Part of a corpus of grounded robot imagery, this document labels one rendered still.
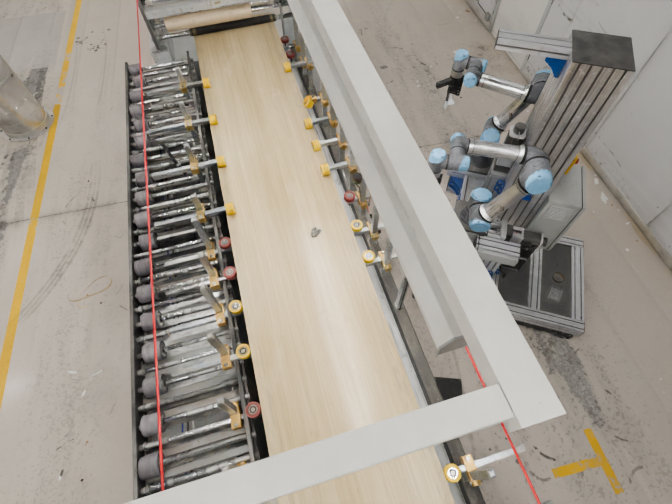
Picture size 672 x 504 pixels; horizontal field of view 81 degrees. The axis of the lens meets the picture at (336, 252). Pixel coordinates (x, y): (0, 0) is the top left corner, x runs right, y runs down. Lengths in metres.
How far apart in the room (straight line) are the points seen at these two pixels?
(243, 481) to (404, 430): 0.22
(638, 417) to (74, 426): 4.06
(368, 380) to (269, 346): 0.58
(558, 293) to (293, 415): 2.29
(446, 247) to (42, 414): 3.45
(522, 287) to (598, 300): 0.73
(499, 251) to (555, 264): 1.12
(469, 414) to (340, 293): 1.81
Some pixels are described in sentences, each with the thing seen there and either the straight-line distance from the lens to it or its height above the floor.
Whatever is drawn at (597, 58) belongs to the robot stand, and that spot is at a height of 2.03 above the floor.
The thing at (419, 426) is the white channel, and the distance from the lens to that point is 0.61.
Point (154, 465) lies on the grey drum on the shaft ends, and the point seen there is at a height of 0.85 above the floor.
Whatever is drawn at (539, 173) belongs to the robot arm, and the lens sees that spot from 2.10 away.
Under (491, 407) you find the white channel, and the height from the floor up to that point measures 2.46.
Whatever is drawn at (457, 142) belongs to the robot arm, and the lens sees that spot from 2.11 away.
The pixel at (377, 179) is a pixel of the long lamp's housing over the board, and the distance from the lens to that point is 0.91.
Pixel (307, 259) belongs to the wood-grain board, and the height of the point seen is 0.90.
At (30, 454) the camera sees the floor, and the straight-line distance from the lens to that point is 3.78.
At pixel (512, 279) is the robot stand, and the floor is 0.21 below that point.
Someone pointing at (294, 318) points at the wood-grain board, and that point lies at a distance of 2.33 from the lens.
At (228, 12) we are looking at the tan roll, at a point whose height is 1.08.
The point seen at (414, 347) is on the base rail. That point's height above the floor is 0.70.
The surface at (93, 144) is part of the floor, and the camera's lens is 5.22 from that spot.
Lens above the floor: 3.05
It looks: 59 degrees down
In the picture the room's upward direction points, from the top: 2 degrees counter-clockwise
